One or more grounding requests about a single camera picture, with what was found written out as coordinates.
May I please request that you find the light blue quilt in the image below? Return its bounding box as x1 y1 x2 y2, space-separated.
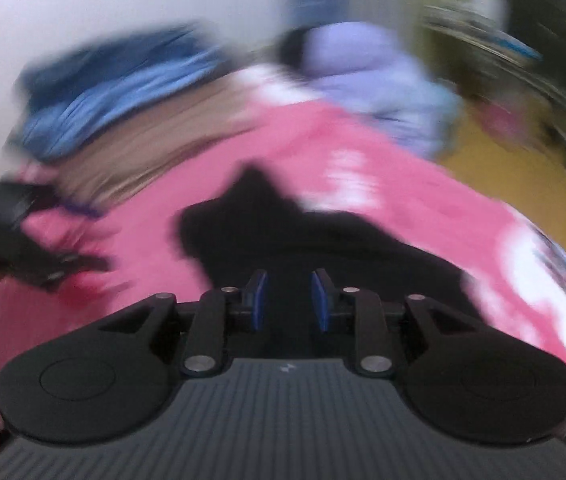
403 80 464 161

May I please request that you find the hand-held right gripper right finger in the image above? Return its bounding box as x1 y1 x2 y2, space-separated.
311 269 484 378

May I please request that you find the pink floral blanket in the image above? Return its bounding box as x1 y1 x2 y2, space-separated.
0 65 566 441

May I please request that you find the black top with white lettering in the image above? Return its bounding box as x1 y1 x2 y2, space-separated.
177 166 476 313

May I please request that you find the folded blue garment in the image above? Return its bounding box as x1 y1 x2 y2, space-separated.
18 50 236 163

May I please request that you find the folded pinkish beige garment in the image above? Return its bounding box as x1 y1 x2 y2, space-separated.
58 80 268 208

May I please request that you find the lilac puffy bedding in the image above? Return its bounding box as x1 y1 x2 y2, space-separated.
283 21 444 126

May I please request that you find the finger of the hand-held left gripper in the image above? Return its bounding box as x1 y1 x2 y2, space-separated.
0 222 114 292
23 182 106 221

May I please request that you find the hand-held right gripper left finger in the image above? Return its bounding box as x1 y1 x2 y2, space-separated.
98 269 268 377

